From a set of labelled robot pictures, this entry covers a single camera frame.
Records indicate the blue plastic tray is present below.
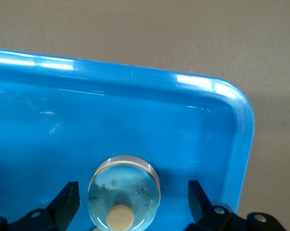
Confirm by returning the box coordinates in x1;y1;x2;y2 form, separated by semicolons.
0;47;256;231

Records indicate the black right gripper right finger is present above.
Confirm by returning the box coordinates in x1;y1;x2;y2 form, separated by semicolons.
187;180;284;231

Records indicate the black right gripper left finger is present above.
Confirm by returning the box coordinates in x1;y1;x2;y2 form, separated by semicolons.
0;180;80;231

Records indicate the blue desk bell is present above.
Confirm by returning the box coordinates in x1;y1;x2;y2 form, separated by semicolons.
88;154;161;231

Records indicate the brown table cover sheet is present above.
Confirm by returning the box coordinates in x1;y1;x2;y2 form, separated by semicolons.
0;0;290;231

